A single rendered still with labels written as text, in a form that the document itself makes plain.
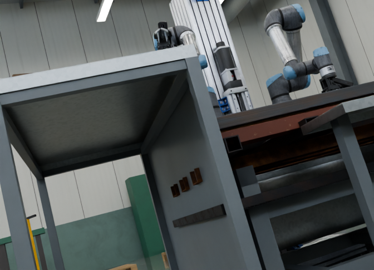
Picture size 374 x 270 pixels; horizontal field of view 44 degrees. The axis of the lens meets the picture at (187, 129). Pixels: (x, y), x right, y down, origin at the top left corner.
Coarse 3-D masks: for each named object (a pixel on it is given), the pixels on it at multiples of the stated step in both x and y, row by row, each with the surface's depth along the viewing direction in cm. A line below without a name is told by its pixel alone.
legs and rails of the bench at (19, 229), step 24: (120, 72) 131; (144, 72) 132; (168, 72) 134; (0, 96) 122; (24, 96) 123; (48, 96) 125; (0, 120) 120; (0, 144) 119; (24, 144) 174; (0, 168) 117; (72, 168) 245; (24, 216) 117; (48, 216) 236; (24, 240) 114; (24, 264) 113
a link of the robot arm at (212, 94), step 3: (207, 87) 265; (210, 87) 266; (210, 90) 266; (213, 90) 267; (210, 93) 265; (213, 93) 266; (210, 96) 264; (213, 96) 265; (213, 99) 265; (216, 99) 267; (213, 102) 264; (216, 102) 265; (213, 105) 263; (216, 105) 265
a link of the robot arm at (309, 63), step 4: (308, 60) 248; (312, 60) 246; (308, 64) 245; (312, 64) 245; (308, 68) 245; (312, 68) 245; (316, 68) 244; (308, 72) 246; (312, 72) 247; (316, 72) 248
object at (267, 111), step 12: (372, 84) 168; (312, 96) 161; (324, 96) 162; (336, 96) 163; (348, 96) 164; (360, 96) 167; (264, 108) 156; (276, 108) 157; (288, 108) 158; (300, 108) 159; (312, 108) 163; (228, 120) 153; (240, 120) 154; (252, 120) 154; (252, 144) 216
